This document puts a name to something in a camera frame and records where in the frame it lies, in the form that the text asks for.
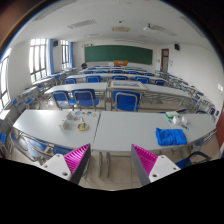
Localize white desk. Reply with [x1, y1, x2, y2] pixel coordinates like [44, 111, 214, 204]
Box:
[92, 111, 216, 153]
[13, 110, 100, 148]

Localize left window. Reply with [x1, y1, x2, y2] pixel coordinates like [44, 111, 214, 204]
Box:
[29, 38, 47, 83]

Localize white desk near left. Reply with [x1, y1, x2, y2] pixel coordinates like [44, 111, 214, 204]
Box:
[13, 110, 100, 148]

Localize blue chair front left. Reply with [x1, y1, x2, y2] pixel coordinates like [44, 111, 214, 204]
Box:
[51, 90, 76, 110]

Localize brown door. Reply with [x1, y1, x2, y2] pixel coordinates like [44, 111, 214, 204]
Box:
[160, 49, 169, 72]

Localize blue chair front right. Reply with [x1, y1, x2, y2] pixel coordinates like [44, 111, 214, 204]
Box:
[113, 90, 140, 111]

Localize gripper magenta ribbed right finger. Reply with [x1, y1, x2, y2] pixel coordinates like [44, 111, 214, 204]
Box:
[131, 144, 180, 186]

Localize black wall speaker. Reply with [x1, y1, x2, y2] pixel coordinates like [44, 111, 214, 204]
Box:
[174, 44, 180, 51]

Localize white desk near right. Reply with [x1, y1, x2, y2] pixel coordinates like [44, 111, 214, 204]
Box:
[92, 111, 216, 153]

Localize yellow tape roll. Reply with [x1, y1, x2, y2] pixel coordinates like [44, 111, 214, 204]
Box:
[77, 122, 88, 131]

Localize white plastic bag items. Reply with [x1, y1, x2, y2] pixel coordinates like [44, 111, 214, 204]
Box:
[165, 111, 188, 129]

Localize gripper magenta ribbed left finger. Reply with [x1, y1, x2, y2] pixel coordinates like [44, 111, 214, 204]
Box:
[41, 144, 91, 184]

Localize blue curtain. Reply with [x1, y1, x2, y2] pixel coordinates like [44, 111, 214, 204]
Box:
[48, 39, 54, 75]

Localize blue chair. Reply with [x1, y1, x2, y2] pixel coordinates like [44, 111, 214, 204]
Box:
[51, 90, 76, 110]
[113, 90, 140, 111]
[72, 89, 99, 108]

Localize white desk second row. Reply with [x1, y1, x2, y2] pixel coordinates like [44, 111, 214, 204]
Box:
[46, 82, 107, 94]

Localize green chalkboard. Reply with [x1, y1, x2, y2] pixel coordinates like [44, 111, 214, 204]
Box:
[85, 45, 153, 65]

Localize orange lectern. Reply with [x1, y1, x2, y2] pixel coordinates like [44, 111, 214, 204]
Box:
[113, 60, 128, 66]

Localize ceiling projector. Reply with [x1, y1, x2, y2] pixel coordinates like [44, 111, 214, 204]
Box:
[143, 23, 152, 31]

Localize blue chair front middle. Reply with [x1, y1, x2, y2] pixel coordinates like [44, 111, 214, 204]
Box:
[72, 89, 99, 108]

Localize blue folded towel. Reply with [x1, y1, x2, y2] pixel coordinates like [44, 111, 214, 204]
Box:
[155, 128, 187, 146]

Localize small white box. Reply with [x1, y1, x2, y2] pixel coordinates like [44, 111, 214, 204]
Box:
[59, 119, 68, 130]

